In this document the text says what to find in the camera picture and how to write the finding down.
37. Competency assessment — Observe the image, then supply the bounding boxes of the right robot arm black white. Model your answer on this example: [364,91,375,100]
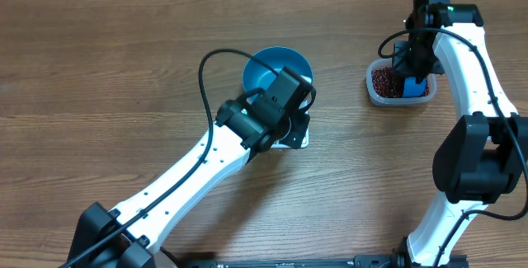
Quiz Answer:
[389,0,527,267]

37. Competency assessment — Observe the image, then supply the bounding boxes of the blue plastic measuring scoop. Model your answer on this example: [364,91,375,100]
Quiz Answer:
[402,77,427,98]

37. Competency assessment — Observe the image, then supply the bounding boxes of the red beans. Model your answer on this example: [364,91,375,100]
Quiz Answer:
[370,67,430,99]

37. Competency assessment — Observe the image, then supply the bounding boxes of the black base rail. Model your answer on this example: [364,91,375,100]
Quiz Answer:
[165,252,421,268]

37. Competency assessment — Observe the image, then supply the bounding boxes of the clear plastic container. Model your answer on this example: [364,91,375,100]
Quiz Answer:
[365,59,437,107]

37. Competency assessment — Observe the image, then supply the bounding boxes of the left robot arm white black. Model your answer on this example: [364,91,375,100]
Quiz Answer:
[65,67,315,267]

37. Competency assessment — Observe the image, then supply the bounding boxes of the white digital kitchen scale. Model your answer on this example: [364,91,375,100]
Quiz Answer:
[271,95,311,149]

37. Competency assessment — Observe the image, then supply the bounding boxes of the teal bowl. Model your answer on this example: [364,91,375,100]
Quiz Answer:
[243,46,314,115]

